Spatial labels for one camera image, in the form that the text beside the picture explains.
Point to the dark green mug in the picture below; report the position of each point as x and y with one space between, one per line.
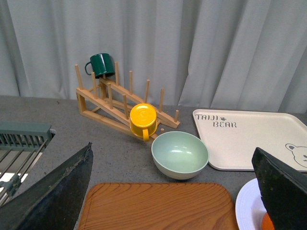
101 65

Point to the grey curtain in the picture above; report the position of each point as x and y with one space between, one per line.
226 54

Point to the wooden peg drying rack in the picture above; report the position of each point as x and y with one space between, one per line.
106 101

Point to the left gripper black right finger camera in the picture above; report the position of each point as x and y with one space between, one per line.
283 191

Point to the wooden cutting board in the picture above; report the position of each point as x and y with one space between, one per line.
158 206

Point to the orange mandarin fruit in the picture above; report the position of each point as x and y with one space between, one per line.
267 223

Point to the yellow mug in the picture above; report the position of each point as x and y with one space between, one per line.
143 120

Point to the white ridged plate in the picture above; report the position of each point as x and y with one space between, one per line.
249 207

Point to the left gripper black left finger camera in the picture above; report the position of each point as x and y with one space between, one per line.
55 201

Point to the grey-green dish rack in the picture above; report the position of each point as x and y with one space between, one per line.
21 145

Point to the light green bowl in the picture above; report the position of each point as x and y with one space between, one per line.
179 155

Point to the cream bear tray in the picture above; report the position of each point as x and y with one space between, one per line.
231 138

